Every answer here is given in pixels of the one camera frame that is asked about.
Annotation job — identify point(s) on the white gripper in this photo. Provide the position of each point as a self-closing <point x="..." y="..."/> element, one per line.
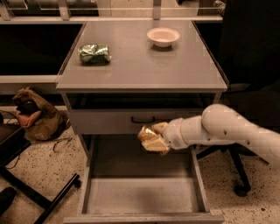
<point x="174" y="135"/>

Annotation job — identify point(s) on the crushed orange can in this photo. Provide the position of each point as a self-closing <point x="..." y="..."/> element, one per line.
<point x="146" y="133"/>

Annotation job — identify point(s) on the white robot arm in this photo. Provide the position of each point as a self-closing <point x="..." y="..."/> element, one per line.
<point x="217" y="125"/>

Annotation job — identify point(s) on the open middle drawer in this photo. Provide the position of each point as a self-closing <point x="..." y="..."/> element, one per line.
<point x="125" y="184"/>

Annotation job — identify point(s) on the grey drawer cabinet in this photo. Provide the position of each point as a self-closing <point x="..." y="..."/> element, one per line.
<point x="141" y="75"/>

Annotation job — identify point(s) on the closed upper drawer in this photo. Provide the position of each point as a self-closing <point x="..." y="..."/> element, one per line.
<point x="117" y="121"/>

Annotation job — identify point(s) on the crushed green can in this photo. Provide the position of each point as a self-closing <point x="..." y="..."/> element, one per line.
<point x="94" y="53"/>

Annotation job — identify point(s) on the white bowl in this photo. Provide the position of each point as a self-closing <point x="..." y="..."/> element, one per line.
<point x="163" y="37"/>

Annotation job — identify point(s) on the brown bag on floor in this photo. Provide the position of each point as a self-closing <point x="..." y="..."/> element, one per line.
<point x="43" y="125"/>

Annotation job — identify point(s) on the black office chair right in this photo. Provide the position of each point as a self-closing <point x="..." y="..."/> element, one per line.
<point x="249" y="56"/>

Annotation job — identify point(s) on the black drawer handle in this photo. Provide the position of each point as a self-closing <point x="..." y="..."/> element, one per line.
<point x="143" y="120"/>

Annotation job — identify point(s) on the grey window ledge rail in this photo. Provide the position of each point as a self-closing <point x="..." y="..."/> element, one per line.
<point x="24" y="12"/>

